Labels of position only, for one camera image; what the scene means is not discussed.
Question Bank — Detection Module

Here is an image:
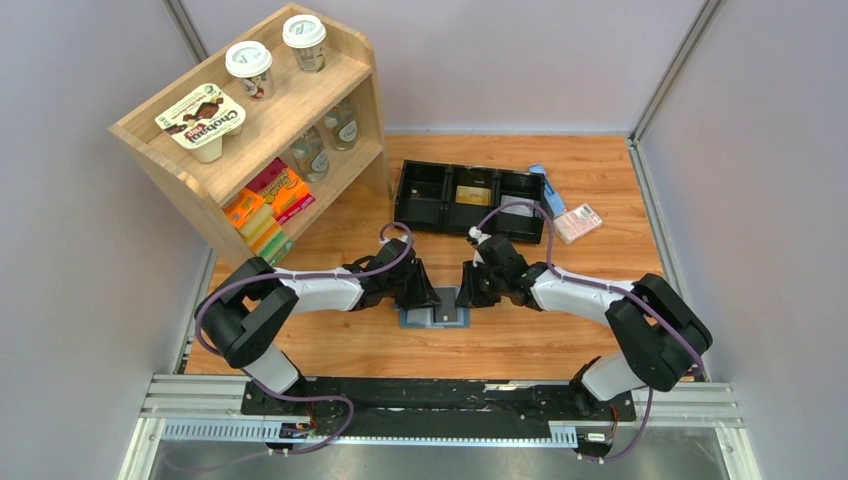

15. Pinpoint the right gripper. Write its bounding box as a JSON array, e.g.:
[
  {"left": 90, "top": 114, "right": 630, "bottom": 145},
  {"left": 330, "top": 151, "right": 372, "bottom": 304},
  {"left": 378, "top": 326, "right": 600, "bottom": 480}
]
[{"left": 454, "top": 261, "right": 506, "bottom": 309}]

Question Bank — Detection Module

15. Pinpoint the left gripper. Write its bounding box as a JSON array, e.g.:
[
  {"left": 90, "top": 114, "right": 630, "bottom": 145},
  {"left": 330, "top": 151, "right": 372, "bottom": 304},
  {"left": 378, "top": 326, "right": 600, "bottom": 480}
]
[{"left": 385, "top": 258, "right": 443, "bottom": 312}]

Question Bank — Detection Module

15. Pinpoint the teal leather card holder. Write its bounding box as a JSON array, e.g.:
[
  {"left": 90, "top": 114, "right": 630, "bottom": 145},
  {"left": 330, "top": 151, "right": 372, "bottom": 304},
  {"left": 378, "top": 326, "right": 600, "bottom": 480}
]
[{"left": 399, "top": 286, "right": 471, "bottom": 329}]

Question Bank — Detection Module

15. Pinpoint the dark credit card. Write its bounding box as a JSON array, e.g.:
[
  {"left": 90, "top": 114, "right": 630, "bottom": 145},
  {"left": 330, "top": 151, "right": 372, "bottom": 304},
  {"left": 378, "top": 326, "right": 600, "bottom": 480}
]
[{"left": 433, "top": 304, "right": 463, "bottom": 328}]

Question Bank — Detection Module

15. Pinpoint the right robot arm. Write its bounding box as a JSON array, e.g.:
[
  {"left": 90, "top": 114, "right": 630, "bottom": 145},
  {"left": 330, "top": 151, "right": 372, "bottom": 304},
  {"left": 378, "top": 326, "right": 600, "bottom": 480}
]
[{"left": 456, "top": 228, "right": 713, "bottom": 419}]

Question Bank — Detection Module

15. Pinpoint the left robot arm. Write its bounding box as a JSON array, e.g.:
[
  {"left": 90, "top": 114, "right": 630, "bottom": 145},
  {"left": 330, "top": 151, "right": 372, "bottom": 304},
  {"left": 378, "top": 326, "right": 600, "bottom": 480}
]
[{"left": 195, "top": 238, "right": 441, "bottom": 415}]

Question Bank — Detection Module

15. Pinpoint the silver VIP card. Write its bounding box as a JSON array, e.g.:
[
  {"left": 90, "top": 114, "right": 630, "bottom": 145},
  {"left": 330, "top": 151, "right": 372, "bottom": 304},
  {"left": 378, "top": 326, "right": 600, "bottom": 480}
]
[{"left": 500, "top": 195, "right": 537, "bottom": 218}]

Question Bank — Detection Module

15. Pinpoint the gold card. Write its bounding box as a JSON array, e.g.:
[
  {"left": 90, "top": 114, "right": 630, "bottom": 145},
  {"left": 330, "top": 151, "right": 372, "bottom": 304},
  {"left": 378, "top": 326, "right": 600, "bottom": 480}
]
[{"left": 454, "top": 185, "right": 492, "bottom": 207}]

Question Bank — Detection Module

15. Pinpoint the pink card box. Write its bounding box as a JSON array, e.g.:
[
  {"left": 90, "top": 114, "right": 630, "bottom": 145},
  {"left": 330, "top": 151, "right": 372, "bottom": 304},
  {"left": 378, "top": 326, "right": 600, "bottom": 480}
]
[{"left": 553, "top": 203, "right": 603, "bottom": 244}]

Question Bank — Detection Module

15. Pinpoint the black bin right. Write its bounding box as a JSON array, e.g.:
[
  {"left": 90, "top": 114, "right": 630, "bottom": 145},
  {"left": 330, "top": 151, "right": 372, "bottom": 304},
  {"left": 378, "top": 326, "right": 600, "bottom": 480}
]
[{"left": 489, "top": 170, "right": 547, "bottom": 244}]

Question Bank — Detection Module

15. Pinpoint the black bin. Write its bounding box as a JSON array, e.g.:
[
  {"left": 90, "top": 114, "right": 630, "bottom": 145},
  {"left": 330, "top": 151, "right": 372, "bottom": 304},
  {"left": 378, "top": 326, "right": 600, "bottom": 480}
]
[
  {"left": 393, "top": 159, "right": 451, "bottom": 233},
  {"left": 489, "top": 170, "right": 547, "bottom": 244},
  {"left": 443, "top": 165, "right": 496, "bottom": 235}
]

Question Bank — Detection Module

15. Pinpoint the black bin left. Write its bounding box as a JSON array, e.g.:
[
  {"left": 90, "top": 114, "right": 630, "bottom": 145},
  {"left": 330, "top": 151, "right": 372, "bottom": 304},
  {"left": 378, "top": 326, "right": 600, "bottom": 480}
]
[{"left": 393, "top": 159, "right": 451, "bottom": 233}]

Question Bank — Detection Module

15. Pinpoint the black bin middle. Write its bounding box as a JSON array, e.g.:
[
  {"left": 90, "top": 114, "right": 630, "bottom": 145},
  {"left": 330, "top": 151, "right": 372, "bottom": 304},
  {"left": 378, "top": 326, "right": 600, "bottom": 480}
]
[{"left": 443, "top": 165, "right": 496, "bottom": 235}]

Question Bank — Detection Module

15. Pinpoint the light blue box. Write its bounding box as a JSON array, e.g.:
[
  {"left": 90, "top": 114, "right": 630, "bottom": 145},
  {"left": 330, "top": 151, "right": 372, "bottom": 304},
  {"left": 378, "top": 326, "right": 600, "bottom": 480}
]
[{"left": 528, "top": 164, "right": 566, "bottom": 218}]

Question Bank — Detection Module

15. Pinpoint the red orange sponge pack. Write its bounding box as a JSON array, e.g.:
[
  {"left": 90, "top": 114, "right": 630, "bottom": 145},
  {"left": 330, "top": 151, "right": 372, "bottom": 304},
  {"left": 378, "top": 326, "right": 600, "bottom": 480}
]
[{"left": 246, "top": 157, "right": 315, "bottom": 225}]

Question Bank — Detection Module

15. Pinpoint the glass bottle left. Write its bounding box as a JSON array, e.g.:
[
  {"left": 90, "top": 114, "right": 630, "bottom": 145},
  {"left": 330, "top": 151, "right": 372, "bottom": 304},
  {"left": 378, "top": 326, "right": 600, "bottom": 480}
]
[{"left": 290, "top": 127, "right": 329, "bottom": 182}]

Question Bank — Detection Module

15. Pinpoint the glass bottle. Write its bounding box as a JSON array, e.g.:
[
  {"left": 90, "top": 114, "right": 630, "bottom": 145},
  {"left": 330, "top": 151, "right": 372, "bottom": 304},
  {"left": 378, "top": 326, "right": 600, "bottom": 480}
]
[
  {"left": 290, "top": 127, "right": 329, "bottom": 182},
  {"left": 323, "top": 98, "right": 358, "bottom": 151}
]

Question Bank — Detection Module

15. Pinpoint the colourful sponge stack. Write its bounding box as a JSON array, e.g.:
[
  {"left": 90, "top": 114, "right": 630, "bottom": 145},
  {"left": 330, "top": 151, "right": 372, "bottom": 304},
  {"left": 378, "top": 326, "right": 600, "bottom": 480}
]
[{"left": 223, "top": 188, "right": 293, "bottom": 266}]

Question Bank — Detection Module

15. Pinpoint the glass bottle right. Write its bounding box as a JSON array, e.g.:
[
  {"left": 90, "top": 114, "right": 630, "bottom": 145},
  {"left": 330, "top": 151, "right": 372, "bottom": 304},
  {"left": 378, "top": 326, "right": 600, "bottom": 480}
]
[{"left": 323, "top": 98, "right": 358, "bottom": 151}]

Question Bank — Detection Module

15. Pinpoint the wooden shelf unit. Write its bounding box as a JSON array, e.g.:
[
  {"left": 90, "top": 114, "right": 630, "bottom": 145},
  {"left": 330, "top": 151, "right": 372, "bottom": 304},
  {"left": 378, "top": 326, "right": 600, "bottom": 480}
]
[{"left": 109, "top": 3, "right": 393, "bottom": 268}]

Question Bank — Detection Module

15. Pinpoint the Chobani yogurt pack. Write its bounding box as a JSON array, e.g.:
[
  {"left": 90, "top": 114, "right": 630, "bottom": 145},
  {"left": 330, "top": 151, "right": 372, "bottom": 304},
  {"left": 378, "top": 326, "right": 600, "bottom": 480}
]
[{"left": 155, "top": 83, "right": 246, "bottom": 163}]

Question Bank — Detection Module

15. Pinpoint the white lidded cup right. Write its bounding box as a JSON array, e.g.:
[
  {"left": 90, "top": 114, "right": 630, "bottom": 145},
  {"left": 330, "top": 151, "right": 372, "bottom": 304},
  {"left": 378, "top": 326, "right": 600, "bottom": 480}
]
[{"left": 282, "top": 14, "right": 327, "bottom": 73}]

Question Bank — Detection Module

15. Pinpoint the white lidded cup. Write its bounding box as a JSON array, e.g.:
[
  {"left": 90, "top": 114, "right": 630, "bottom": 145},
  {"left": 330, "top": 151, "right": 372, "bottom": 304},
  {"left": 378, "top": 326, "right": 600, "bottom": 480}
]
[
  {"left": 225, "top": 40, "right": 275, "bottom": 101},
  {"left": 282, "top": 14, "right": 327, "bottom": 73}
]

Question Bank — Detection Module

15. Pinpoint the white lidded cup left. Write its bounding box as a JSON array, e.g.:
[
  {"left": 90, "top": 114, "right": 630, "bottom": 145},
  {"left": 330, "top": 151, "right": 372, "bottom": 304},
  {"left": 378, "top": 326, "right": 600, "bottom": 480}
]
[{"left": 225, "top": 40, "right": 275, "bottom": 101}]

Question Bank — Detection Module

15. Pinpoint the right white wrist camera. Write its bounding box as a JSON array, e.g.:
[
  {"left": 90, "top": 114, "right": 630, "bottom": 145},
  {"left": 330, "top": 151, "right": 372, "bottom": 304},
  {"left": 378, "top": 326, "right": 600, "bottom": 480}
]
[{"left": 468, "top": 226, "right": 483, "bottom": 242}]

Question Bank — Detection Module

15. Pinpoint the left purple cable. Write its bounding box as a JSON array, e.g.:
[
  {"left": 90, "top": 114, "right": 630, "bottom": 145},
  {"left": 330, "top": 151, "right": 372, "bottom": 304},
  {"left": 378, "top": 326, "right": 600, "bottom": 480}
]
[{"left": 193, "top": 221, "right": 416, "bottom": 458}]

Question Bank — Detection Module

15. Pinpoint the purple cable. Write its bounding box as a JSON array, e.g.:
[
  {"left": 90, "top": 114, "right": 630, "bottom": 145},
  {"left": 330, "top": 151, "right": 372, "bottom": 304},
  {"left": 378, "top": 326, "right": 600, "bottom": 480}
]
[
  {"left": 474, "top": 199, "right": 707, "bottom": 464},
  {"left": 193, "top": 221, "right": 416, "bottom": 458}
]

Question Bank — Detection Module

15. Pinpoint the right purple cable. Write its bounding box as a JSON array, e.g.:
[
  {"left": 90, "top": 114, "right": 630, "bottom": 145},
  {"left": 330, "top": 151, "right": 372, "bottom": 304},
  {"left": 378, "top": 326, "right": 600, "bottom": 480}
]
[{"left": 474, "top": 199, "right": 707, "bottom": 464}]

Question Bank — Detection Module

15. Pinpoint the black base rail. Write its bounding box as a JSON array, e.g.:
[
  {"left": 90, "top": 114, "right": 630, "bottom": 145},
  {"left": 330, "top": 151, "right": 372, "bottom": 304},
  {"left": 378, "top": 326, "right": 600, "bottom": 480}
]
[{"left": 240, "top": 377, "right": 636, "bottom": 439}]

